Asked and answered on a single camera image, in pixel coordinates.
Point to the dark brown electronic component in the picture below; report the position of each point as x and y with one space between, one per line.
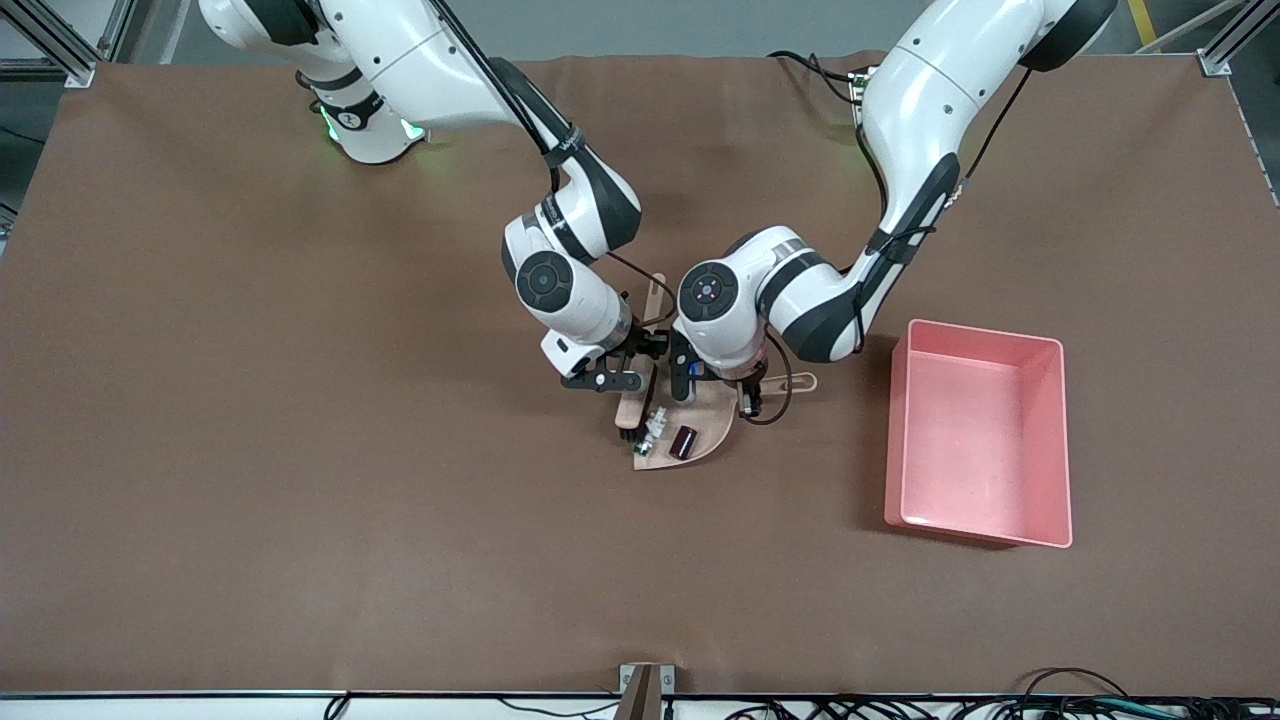
683 442

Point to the pink plastic bin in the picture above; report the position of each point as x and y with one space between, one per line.
970 450

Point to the beige plastic dustpan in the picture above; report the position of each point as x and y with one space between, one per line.
715 425

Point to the brown table cover sheet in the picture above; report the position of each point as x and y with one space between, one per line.
300 500

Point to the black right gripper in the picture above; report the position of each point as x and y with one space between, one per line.
648 347

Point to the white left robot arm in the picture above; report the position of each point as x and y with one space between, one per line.
920 100

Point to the beige brush with black bristles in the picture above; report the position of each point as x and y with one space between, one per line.
632 410

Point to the white green electronic component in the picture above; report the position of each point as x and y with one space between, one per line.
655 432

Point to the aluminium frame profile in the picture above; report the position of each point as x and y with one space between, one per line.
60 50
1225 45

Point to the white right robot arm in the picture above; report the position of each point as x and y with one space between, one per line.
430 70

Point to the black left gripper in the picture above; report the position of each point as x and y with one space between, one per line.
748 385

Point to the grey metal clamp bracket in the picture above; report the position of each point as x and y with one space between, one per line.
645 690

